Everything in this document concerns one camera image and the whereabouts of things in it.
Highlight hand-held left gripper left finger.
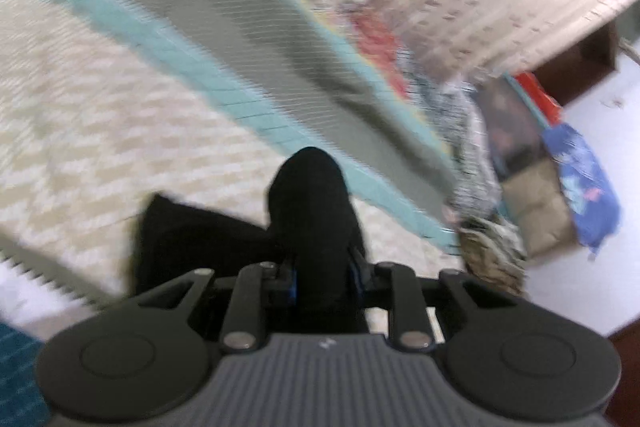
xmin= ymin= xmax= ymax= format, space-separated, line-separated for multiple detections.
xmin=134 ymin=261 xmax=299 ymax=354

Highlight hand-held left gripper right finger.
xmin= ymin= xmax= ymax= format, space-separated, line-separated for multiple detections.
xmin=350 ymin=248 xmax=522 ymax=351

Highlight black pants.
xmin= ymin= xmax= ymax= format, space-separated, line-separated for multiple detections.
xmin=134 ymin=147 xmax=372 ymax=336

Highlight beige box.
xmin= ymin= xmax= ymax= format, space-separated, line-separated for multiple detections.
xmin=502 ymin=157 xmax=577 ymax=259

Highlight dark framed board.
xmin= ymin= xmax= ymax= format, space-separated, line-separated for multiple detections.
xmin=477 ymin=77 xmax=551 ymax=180

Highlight red floral bedsheet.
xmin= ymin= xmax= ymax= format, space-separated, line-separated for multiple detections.
xmin=197 ymin=0 xmax=528 ymax=298

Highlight cream zigzag blanket teal border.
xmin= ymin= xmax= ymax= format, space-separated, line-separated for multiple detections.
xmin=0 ymin=0 xmax=465 ymax=309

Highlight blue printed bag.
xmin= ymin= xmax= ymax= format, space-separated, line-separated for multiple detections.
xmin=542 ymin=122 xmax=622 ymax=260

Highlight red flat object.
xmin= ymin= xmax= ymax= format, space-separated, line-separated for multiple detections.
xmin=514 ymin=72 xmax=564 ymax=126

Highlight white sheet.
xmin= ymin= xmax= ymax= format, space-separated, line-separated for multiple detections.
xmin=0 ymin=257 xmax=96 ymax=339

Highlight teal textured cloth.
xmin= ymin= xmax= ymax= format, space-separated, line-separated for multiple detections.
xmin=0 ymin=323 xmax=52 ymax=427

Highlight dark wooden furniture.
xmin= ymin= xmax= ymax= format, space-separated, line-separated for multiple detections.
xmin=529 ymin=21 xmax=620 ymax=108

